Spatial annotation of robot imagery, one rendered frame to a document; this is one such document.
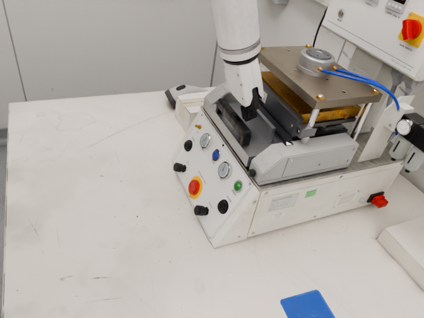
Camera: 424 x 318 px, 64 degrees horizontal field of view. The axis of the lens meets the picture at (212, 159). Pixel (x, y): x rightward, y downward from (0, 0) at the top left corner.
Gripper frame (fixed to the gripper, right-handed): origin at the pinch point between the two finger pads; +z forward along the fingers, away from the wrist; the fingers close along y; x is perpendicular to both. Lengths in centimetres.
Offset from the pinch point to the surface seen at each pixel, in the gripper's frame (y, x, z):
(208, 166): -0.2, -13.0, 12.0
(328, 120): 10.0, 14.9, 3.2
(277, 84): -3.2, 9.8, -1.6
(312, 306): 36.7, -6.9, 25.2
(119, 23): -144, -12, 26
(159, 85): -144, -3, 74
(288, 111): 7.7, 5.9, -2.2
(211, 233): 13.9, -19.4, 18.4
